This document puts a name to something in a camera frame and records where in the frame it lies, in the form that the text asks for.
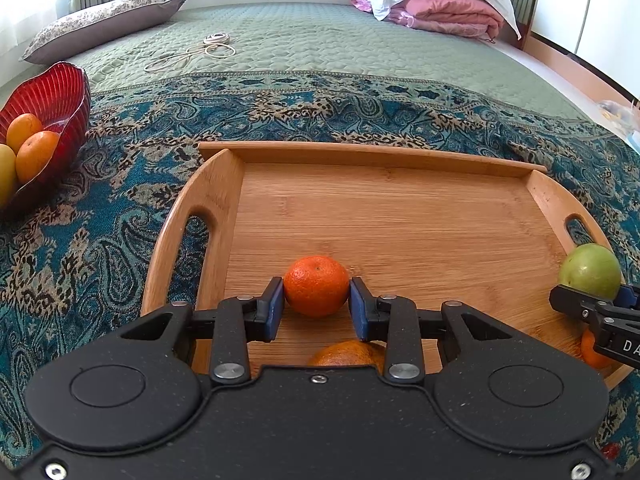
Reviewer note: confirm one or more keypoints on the wooden serving tray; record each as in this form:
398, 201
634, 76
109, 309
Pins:
429, 226

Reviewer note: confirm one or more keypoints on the yellow mango in bowl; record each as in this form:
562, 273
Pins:
8, 177

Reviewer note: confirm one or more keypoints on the red glass fruit bowl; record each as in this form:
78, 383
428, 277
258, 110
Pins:
60, 98

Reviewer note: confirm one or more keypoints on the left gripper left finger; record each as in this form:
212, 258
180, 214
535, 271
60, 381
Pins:
238, 321

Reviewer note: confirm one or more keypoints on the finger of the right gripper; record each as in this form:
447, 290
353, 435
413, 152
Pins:
628, 297

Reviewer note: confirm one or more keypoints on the small orange tangerine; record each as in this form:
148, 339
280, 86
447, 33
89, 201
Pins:
316, 286

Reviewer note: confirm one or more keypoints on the green quilted mattress cover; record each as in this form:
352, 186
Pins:
288, 37

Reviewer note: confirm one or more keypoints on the teal paisley blanket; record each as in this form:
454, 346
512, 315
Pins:
74, 268

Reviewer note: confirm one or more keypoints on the right red jujube date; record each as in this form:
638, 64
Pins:
611, 450

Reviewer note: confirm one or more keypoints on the brown orange round fruit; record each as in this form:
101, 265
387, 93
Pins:
350, 353

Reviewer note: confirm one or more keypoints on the orange in bowl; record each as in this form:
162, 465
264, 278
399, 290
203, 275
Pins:
34, 154
21, 129

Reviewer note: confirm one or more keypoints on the floral grey pillow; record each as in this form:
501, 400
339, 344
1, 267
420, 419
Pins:
90, 27

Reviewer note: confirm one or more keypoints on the front orange in bowl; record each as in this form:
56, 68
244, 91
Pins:
34, 154

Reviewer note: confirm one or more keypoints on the pink folded blanket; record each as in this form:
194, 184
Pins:
475, 19

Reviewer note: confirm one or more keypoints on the large orange tangerine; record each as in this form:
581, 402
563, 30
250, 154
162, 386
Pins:
591, 356

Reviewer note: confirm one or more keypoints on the green apple with red blush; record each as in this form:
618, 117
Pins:
593, 269

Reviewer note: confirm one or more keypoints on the white wardrobe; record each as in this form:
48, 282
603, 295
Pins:
604, 34

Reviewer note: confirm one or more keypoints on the rear orange in bowl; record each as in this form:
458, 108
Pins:
21, 129

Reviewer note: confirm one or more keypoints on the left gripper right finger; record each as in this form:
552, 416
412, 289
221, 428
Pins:
393, 320

